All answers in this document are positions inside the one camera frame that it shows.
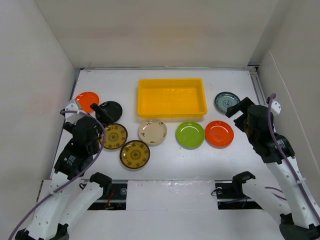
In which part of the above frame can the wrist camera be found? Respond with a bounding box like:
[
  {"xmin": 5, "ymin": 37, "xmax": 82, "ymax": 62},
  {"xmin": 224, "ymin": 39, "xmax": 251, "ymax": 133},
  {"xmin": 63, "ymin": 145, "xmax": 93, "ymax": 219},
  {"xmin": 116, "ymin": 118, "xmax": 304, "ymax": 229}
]
[
  {"xmin": 269, "ymin": 99, "xmax": 282, "ymax": 117},
  {"xmin": 60, "ymin": 99, "xmax": 84, "ymax": 125}
]

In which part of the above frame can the aluminium rail right side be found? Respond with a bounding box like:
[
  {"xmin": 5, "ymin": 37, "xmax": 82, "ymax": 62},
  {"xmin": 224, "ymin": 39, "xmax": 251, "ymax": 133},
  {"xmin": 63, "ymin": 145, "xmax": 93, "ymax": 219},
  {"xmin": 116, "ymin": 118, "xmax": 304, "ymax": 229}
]
[{"xmin": 248, "ymin": 65, "xmax": 267, "ymax": 105}]

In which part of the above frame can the blue white porcelain plate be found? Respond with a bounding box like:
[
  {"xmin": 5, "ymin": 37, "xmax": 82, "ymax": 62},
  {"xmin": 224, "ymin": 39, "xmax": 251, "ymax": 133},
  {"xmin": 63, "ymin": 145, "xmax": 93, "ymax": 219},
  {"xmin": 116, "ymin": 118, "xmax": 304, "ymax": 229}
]
[{"xmin": 213, "ymin": 91, "xmax": 240, "ymax": 114}]

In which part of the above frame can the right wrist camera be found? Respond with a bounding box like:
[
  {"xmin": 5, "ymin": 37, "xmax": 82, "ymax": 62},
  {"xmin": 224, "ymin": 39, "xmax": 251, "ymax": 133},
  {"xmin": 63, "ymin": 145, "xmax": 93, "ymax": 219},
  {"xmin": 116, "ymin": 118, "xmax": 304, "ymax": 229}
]
[{"xmin": 269, "ymin": 99, "xmax": 282, "ymax": 117}]

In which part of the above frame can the yellow patterned plate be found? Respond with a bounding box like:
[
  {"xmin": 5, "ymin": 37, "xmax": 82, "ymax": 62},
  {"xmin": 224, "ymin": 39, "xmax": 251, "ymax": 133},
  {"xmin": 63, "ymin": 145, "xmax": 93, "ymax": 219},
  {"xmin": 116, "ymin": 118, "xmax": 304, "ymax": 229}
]
[
  {"xmin": 103, "ymin": 123, "xmax": 128, "ymax": 150},
  {"xmin": 119, "ymin": 140, "xmax": 151, "ymax": 170}
]

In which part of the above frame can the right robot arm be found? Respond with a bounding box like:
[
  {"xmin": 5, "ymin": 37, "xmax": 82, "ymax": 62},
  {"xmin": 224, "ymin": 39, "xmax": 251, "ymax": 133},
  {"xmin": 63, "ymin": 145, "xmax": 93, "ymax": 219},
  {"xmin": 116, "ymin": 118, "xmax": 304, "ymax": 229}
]
[{"xmin": 225, "ymin": 94, "xmax": 320, "ymax": 240}]

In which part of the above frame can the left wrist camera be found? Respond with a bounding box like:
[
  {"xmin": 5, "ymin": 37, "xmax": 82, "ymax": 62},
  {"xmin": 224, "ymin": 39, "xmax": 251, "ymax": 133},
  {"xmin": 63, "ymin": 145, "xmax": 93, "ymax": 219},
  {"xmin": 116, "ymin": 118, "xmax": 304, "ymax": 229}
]
[{"xmin": 60, "ymin": 99, "xmax": 84, "ymax": 125}]

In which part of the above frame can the black plate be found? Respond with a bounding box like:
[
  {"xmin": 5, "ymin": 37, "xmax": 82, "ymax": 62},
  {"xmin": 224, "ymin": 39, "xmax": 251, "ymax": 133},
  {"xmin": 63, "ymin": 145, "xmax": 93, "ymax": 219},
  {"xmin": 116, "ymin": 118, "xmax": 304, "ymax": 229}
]
[{"xmin": 99, "ymin": 100, "xmax": 123, "ymax": 123}]

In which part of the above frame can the cream plate with drawings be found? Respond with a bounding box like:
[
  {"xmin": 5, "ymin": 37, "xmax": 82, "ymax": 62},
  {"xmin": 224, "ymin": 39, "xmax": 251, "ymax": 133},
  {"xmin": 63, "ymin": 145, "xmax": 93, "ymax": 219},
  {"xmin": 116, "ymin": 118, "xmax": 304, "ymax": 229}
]
[{"xmin": 138, "ymin": 119, "xmax": 168, "ymax": 145}]

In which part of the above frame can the yellow plastic bin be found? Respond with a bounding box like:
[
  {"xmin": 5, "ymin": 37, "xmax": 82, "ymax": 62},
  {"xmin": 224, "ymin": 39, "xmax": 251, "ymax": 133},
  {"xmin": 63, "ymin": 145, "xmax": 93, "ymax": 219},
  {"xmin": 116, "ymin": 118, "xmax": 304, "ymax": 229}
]
[{"xmin": 137, "ymin": 78, "xmax": 208, "ymax": 119}]

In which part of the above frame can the front mounting rail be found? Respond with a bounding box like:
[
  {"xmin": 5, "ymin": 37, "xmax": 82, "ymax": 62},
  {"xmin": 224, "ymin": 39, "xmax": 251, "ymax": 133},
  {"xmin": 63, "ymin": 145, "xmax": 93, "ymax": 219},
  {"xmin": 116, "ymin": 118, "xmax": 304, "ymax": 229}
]
[{"xmin": 89, "ymin": 180, "xmax": 261, "ymax": 211}]

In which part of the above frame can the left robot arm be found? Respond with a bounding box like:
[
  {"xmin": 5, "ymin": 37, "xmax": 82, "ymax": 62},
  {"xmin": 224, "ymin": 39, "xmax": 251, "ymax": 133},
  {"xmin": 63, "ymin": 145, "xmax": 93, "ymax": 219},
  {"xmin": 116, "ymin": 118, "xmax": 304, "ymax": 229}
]
[{"xmin": 9, "ymin": 100, "xmax": 112, "ymax": 240}]

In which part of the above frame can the orange plate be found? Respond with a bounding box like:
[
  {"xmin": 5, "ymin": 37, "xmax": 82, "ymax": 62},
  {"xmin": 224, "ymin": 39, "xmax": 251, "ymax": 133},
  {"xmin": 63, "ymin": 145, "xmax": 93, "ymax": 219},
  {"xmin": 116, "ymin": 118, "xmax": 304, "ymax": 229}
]
[
  {"xmin": 205, "ymin": 120, "xmax": 235, "ymax": 148},
  {"xmin": 74, "ymin": 91, "xmax": 100, "ymax": 114}
]

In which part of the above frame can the green plate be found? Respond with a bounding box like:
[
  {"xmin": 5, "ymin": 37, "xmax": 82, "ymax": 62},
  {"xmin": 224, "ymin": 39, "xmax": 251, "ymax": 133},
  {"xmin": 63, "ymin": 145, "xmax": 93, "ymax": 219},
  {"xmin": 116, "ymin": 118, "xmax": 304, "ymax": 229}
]
[{"xmin": 175, "ymin": 121, "xmax": 205, "ymax": 149}]

